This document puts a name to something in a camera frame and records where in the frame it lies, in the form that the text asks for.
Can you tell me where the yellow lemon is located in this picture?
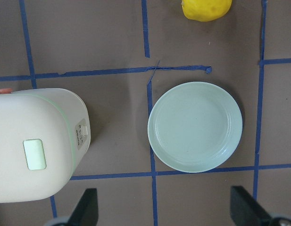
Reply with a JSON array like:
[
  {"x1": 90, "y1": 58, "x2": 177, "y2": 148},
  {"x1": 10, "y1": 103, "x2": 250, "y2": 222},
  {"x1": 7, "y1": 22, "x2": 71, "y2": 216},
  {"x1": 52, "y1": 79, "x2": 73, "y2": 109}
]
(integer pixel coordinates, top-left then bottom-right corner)
[{"x1": 181, "y1": 0, "x2": 232, "y2": 22}]

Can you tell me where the orange object behind cooker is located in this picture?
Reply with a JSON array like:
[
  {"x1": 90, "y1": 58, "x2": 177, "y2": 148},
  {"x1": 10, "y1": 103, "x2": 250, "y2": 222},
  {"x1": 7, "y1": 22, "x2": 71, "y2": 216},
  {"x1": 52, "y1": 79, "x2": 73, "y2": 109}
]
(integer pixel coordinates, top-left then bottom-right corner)
[{"x1": 0, "y1": 88, "x2": 12, "y2": 94}]

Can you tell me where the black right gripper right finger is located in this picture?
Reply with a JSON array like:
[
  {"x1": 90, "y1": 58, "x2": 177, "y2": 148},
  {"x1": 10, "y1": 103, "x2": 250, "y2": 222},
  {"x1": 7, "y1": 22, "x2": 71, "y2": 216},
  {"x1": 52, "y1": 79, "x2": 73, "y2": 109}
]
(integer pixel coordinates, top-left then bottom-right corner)
[{"x1": 230, "y1": 186, "x2": 291, "y2": 226}]

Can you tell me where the white rice cooker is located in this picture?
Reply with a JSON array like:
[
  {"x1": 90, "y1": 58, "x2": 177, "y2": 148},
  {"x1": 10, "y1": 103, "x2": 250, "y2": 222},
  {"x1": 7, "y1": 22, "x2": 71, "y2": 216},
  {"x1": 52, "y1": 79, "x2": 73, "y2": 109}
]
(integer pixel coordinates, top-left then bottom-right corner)
[{"x1": 0, "y1": 88, "x2": 91, "y2": 203}]

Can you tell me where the pale green plate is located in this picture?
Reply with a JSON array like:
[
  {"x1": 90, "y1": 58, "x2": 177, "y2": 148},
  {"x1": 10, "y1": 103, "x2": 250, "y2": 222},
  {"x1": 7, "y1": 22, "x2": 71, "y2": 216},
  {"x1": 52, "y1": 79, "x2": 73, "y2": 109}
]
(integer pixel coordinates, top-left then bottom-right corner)
[{"x1": 147, "y1": 81, "x2": 243, "y2": 173}]

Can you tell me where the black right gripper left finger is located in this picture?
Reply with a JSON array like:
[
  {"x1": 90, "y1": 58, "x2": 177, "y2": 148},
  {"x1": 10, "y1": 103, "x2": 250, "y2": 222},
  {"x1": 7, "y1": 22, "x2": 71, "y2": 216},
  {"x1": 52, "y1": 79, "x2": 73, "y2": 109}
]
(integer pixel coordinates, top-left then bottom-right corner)
[{"x1": 49, "y1": 188, "x2": 99, "y2": 226}]

